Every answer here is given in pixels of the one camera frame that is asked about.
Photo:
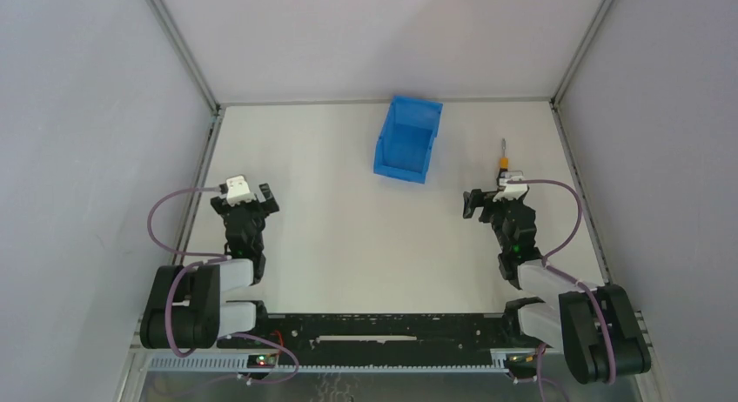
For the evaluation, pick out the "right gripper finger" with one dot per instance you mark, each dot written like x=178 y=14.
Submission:
x=520 y=191
x=471 y=201

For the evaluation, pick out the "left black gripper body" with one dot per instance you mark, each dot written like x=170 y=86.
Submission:
x=244 y=206

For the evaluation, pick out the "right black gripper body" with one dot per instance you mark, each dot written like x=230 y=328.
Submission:
x=499 y=203

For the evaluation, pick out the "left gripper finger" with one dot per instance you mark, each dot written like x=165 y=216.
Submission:
x=219 y=205
x=269 y=203

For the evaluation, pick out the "orange black screwdriver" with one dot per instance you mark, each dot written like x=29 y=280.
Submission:
x=503 y=163

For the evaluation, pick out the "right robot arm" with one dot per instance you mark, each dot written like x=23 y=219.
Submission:
x=595 y=326

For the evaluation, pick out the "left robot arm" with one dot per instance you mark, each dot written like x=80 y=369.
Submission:
x=185 y=310

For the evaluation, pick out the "blue plastic bin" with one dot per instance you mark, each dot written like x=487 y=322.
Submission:
x=404 y=147

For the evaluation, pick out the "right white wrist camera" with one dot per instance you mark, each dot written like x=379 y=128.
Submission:
x=511 y=183

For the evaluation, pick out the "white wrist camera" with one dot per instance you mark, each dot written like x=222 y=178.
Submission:
x=511 y=183
x=236 y=190

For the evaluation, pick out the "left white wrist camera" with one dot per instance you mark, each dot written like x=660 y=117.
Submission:
x=236 y=190

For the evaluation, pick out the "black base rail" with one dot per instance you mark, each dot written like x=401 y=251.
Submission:
x=392 y=338

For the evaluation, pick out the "grey slotted cable duct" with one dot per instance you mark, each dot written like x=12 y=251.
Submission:
x=223 y=363

